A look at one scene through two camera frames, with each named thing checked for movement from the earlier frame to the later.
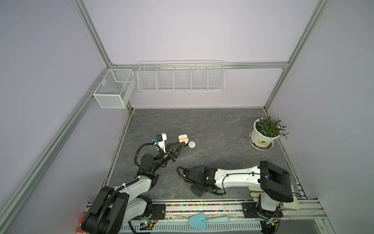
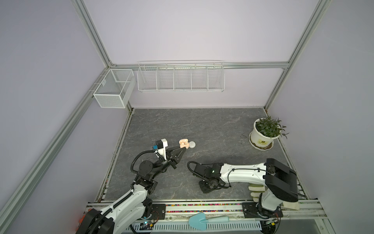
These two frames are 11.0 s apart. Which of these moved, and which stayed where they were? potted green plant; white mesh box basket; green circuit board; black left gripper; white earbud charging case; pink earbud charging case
Moved: pink earbud charging case; black left gripper
Stayed: green circuit board; white mesh box basket; white earbud charging case; potted green plant
